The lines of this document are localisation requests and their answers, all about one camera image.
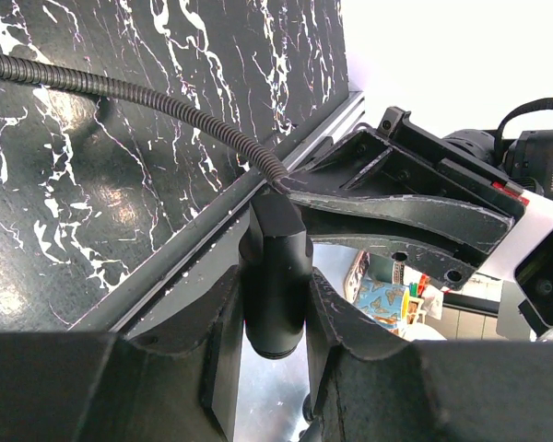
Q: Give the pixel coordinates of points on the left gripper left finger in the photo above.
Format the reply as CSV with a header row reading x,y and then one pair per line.
x,y
175,382

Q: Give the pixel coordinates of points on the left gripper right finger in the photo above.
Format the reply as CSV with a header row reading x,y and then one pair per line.
x,y
368,384

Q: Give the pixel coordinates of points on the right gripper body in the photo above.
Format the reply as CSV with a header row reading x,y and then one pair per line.
x,y
397,157

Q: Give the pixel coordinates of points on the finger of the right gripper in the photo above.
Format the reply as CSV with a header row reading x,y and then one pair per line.
x,y
441,259
462,222

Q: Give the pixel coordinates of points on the black hose fitting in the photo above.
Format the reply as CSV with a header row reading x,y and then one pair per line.
x,y
275,272

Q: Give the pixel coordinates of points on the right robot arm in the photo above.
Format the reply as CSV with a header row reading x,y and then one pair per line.
x,y
527,164

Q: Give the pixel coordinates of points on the black marble mat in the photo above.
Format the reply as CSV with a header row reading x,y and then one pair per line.
x,y
90,188

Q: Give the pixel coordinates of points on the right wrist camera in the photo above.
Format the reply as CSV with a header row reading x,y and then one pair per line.
x,y
534,276

